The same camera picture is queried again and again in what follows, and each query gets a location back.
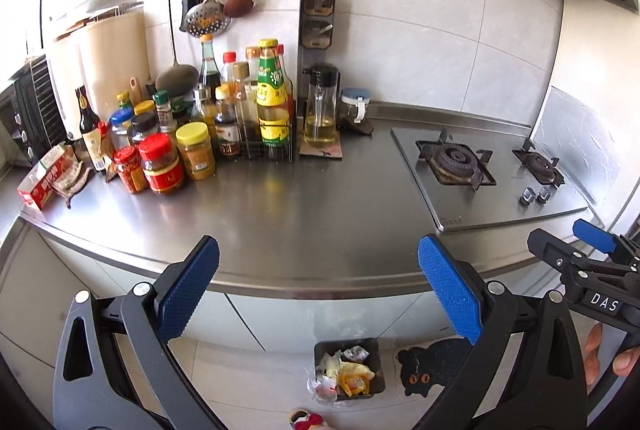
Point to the glass jar blue lid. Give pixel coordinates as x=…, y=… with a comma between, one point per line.
x=355, y=105

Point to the brown label bottle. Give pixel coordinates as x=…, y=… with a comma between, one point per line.
x=227, y=135

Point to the black toaster oven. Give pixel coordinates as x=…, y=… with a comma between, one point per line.
x=27, y=115

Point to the brown coaster mat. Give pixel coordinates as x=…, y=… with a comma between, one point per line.
x=320, y=153

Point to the small white cutting board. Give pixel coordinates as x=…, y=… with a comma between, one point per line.
x=62, y=85

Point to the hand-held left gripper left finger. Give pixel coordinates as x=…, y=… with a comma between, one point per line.
x=190, y=290

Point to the large red lid jar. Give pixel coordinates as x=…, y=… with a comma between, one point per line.
x=161, y=168

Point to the large white cutting board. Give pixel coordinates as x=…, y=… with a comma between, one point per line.
x=115, y=60

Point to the small black gas burner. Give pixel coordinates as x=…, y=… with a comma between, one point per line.
x=541, y=163

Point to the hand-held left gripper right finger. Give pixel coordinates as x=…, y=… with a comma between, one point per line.
x=450, y=292

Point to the black wall spice container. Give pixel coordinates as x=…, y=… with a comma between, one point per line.
x=318, y=2
x=316, y=34

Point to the silver hob knob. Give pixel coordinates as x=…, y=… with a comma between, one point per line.
x=527, y=196
x=544, y=194

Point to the large black cat mat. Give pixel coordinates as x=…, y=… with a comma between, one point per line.
x=425, y=362

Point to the patterned pot holder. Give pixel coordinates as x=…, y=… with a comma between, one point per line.
x=72, y=182

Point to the steel gas hob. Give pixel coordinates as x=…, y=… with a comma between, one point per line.
x=500, y=205

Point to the yellow snack packet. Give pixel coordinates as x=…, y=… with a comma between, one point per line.
x=352, y=385

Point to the red bow slipper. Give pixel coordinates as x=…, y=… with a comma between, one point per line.
x=307, y=420

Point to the small red cap bottle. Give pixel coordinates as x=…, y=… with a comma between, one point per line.
x=104, y=145

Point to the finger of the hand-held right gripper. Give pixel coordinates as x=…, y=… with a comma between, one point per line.
x=555, y=252
x=595, y=234

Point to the green cap spice bottle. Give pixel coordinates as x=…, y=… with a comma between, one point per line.
x=164, y=110

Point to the silver foil splash panel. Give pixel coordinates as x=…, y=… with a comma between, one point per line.
x=575, y=145

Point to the white red wrapper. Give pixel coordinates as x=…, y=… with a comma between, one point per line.
x=326, y=389

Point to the steel cap seasoning bottle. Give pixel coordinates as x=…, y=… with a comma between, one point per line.
x=202, y=110

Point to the small red sauce jar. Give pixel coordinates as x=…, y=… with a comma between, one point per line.
x=130, y=172

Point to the dark soy sauce bottle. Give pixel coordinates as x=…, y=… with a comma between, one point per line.
x=89, y=135

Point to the slim amber bottle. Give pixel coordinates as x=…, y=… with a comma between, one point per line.
x=288, y=83

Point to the large black gas burner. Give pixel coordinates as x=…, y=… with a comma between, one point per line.
x=452, y=160

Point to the black lid jar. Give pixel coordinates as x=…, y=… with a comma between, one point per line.
x=144, y=125

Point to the white base cabinet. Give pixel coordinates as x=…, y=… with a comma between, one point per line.
x=280, y=315

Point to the red white box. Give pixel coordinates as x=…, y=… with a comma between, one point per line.
x=42, y=182

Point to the glass oil dispenser black top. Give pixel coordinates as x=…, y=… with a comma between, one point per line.
x=320, y=120

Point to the small printed wrapper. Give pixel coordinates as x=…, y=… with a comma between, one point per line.
x=356, y=352

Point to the pale yellow plastic bag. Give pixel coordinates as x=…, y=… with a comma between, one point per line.
x=345, y=366

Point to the small yellow lid jar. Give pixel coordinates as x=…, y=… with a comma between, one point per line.
x=145, y=107

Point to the person's right hand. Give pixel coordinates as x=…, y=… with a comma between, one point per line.
x=594, y=355

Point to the tan cap bottle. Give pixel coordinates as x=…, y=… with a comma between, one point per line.
x=245, y=110

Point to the green yellow oil bottle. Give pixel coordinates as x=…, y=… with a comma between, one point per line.
x=272, y=105

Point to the grey metal trash bin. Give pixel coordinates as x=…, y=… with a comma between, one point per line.
x=377, y=360

